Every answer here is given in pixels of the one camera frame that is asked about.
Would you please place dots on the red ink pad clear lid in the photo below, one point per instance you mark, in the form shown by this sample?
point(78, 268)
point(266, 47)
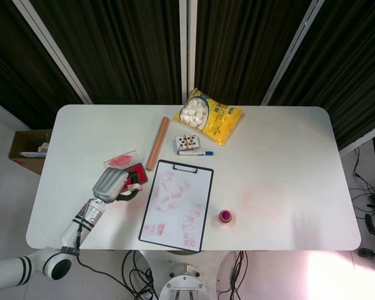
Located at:
point(122, 160)

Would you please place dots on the black clipboard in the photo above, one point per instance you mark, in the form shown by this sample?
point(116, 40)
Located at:
point(184, 168)

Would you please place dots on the deck of playing cards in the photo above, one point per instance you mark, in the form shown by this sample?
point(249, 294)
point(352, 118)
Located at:
point(187, 142)

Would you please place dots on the small white rectangular stamp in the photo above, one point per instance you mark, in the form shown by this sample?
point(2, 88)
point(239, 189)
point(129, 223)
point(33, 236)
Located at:
point(134, 187)

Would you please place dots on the white marker blue cap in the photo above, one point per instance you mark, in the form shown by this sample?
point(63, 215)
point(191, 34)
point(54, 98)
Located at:
point(190, 153)

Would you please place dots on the brown cardboard box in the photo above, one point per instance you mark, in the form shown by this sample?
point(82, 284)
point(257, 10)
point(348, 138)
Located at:
point(25, 140)

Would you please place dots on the yellow bag of white cubes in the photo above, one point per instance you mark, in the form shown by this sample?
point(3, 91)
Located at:
point(218, 125)

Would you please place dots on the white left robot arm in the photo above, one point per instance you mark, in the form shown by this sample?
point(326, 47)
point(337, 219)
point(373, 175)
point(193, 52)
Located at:
point(78, 228)

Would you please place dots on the pink round bottle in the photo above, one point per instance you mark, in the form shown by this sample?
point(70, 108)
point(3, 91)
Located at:
point(225, 216)

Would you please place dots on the wooden rolling stick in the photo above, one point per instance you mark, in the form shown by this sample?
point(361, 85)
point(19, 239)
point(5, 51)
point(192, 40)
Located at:
point(157, 143)

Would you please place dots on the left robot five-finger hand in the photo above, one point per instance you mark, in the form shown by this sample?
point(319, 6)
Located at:
point(111, 184)

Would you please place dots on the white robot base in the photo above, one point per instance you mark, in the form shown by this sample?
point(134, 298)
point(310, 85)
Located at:
point(182, 284)

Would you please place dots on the black curtain panel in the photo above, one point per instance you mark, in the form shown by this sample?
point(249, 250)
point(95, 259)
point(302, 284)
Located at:
point(243, 47)
point(15, 68)
point(118, 50)
point(353, 62)

